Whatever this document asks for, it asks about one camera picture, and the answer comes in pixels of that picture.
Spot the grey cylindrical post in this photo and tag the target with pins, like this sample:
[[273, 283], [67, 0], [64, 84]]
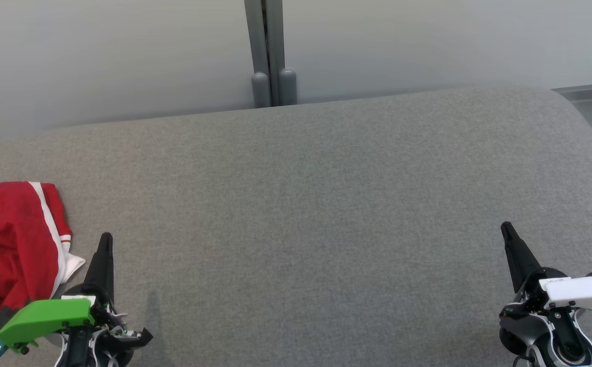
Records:
[[261, 90], [287, 86]]

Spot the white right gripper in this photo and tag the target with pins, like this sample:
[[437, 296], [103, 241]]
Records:
[[581, 294]]

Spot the grey metal door frame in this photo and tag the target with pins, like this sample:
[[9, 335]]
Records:
[[270, 35]]

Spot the red shorts white stripe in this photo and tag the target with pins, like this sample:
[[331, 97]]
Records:
[[10, 229]]

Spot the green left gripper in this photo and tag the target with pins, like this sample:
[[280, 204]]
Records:
[[46, 316]]

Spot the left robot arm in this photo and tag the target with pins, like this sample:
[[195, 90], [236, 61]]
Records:
[[79, 351]]

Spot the grey partition base rail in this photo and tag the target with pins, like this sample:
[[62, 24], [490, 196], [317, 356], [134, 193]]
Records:
[[586, 87]]

